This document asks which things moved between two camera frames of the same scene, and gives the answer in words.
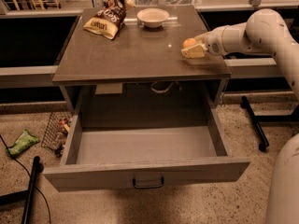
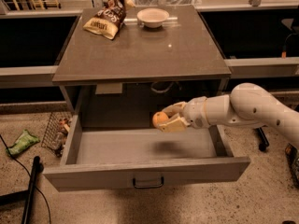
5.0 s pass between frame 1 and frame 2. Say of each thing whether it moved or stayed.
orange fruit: moved
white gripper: moved
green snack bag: stayed
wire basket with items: stayed
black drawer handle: stayed
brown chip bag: stayed
